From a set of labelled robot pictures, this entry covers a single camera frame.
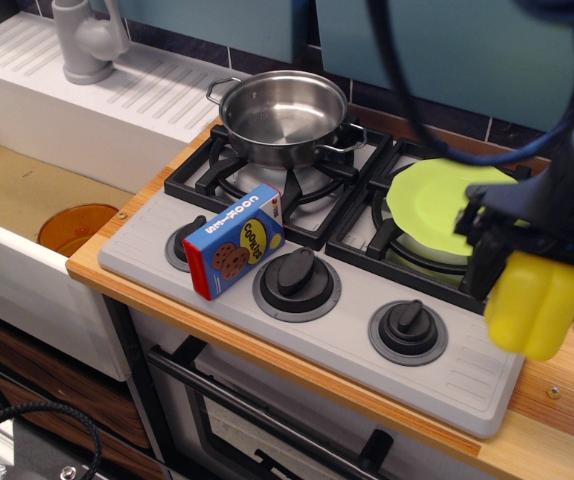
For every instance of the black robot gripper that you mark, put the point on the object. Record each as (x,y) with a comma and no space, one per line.
(535,215)

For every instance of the yellow toy bell pepper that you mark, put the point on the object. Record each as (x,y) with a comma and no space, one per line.
(531,307)

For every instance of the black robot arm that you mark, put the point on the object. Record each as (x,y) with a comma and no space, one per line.
(534,216)

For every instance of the grey toy stove top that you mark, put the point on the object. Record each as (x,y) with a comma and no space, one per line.
(469,386)

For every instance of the right black stove knob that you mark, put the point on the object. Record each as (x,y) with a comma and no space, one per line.
(408,333)

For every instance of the black stove knob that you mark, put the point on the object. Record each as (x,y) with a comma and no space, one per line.
(297,287)
(174,248)
(408,333)

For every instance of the lime green plate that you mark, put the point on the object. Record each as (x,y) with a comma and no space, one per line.
(426,197)

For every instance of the middle black stove knob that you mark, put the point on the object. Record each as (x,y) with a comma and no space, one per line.
(297,287)

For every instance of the stainless steel pot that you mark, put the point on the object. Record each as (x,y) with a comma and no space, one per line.
(285,119)

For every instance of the left black stove knob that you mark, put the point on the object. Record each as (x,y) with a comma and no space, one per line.
(174,248)

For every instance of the right black burner grate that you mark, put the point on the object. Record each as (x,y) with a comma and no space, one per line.
(368,237)

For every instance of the black burner grate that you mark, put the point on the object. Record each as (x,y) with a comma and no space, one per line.
(368,237)
(314,198)

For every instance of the left black burner grate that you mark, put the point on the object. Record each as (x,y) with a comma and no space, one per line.
(314,198)

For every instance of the blue cookie box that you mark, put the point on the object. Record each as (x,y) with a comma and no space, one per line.
(228,246)

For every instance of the grey toy faucet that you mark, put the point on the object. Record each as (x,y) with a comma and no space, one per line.
(89,45)

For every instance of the white toy sink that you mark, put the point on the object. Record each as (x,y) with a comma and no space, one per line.
(61,145)

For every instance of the wooden drawer cabinet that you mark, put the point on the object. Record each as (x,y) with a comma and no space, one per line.
(31,370)

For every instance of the oven door with handle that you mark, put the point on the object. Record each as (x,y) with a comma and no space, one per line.
(243,422)

